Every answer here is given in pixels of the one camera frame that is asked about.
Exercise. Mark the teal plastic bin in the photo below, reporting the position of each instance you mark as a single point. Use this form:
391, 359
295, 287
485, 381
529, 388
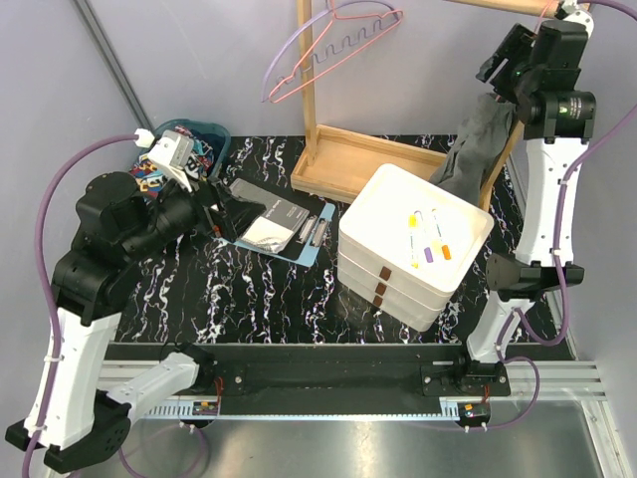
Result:
210, 149

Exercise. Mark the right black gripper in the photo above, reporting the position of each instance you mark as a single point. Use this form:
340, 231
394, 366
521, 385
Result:
516, 45

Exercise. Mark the yellow cap marker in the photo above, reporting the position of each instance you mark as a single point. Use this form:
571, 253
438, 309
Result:
415, 243

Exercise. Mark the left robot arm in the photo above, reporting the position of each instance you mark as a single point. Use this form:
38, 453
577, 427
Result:
75, 422

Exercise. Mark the white stacked trays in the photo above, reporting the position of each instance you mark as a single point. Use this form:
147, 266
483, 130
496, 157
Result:
405, 245

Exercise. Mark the lavender plastic hanger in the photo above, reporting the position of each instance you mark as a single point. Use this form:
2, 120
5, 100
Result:
318, 45

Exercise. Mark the purple cap marker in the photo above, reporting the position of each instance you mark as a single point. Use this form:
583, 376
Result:
429, 238

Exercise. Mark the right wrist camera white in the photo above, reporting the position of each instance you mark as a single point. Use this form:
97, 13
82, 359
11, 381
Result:
572, 11

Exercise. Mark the wooden clothes rack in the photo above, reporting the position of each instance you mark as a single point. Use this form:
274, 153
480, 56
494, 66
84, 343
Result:
336, 163

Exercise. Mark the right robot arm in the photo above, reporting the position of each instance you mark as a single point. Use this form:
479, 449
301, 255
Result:
537, 72

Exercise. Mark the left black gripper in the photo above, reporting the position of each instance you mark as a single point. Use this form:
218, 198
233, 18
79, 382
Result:
233, 217

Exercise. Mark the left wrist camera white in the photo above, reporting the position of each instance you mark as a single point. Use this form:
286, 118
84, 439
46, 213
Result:
169, 154

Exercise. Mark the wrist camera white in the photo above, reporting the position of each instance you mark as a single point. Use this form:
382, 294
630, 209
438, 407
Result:
169, 154
572, 11

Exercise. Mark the grey shorts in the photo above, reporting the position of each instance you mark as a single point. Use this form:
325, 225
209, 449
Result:
481, 138

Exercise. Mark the blue clipboard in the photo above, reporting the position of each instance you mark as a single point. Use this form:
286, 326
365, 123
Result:
314, 216

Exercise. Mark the grey spiral notebook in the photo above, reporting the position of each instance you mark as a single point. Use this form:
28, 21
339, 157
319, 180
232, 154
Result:
274, 224

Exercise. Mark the orange cap marker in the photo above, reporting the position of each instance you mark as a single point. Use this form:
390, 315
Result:
443, 243

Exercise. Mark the black marbled table mat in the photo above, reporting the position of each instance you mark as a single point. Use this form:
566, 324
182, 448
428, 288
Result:
204, 291

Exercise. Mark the colourful comic print shorts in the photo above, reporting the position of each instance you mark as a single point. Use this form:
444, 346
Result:
149, 179

